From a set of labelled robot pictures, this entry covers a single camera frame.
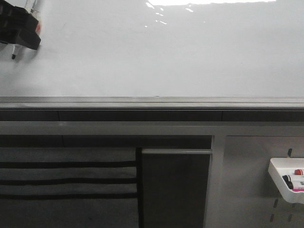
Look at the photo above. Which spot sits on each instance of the grey fabric pocket organizer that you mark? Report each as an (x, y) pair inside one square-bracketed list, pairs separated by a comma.
[(69, 188)]

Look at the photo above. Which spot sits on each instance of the dark grey hanging panel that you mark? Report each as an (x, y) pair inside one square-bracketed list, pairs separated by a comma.
[(174, 187)]

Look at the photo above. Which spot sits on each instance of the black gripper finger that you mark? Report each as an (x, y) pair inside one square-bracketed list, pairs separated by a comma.
[(18, 26)]

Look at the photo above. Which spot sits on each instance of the black capped marker upper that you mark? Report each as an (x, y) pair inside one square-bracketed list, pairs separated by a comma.
[(291, 178)]

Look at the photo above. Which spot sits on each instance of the grey aluminium whiteboard tray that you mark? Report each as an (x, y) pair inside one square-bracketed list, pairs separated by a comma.
[(152, 102)]

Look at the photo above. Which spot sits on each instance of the black capped marker lower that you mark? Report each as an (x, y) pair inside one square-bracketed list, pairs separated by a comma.
[(295, 185)]

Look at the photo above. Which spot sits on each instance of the white plastic marker tray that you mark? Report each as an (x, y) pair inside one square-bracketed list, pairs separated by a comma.
[(279, 167)]

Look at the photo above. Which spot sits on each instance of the black whiteboard marker pen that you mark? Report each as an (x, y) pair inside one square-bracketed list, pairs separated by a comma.
[(30, 6)]

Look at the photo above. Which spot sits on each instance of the red capped marker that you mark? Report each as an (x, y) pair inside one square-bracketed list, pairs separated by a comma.
[(299, 172)]

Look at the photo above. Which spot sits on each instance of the white whiteboard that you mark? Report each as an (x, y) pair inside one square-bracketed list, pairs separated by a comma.
[(162, 48)]

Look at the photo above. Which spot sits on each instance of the black capped marker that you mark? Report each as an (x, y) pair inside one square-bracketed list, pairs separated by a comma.
[(291, 178), (295, 185)]

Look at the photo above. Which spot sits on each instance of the white metal pegboard frame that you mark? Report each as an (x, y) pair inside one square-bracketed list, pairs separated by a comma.
[(240, 191)]

